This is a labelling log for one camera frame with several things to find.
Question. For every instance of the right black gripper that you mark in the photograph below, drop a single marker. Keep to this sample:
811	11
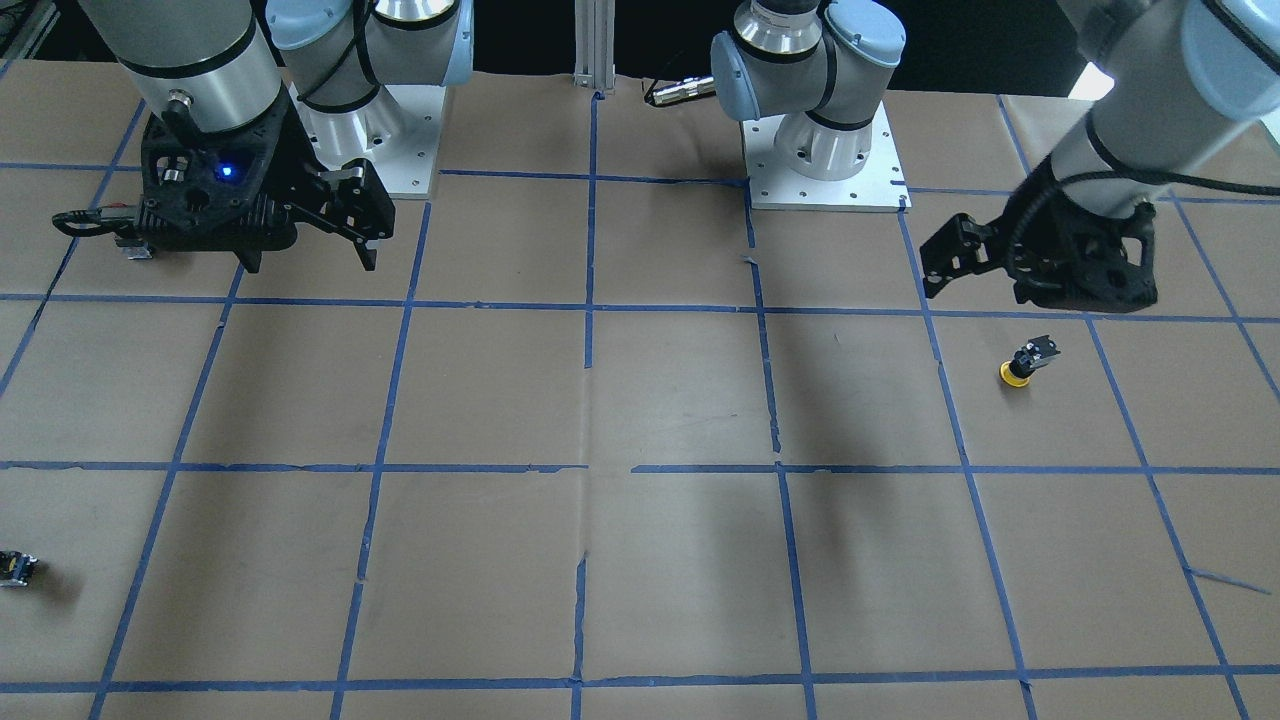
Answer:
296	172

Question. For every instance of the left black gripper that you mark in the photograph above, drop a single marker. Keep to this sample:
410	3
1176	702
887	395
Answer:
1042	232

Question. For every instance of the yellow push button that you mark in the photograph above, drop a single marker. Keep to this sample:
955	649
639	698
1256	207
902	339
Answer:
1027	359

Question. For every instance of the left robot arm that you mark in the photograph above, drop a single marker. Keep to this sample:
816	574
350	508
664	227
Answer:
1189	77

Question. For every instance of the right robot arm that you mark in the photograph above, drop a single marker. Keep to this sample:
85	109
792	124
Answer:
205	67

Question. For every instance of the red push button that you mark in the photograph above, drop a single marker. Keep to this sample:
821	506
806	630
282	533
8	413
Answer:
117	220

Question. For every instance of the green push button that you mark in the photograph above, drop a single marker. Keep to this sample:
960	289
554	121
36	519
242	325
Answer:
17	568

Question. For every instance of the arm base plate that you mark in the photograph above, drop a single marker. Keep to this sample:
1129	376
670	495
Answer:
398	131
795	164

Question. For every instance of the aluminium frame post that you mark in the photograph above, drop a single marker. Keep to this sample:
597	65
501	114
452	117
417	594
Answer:
593	32

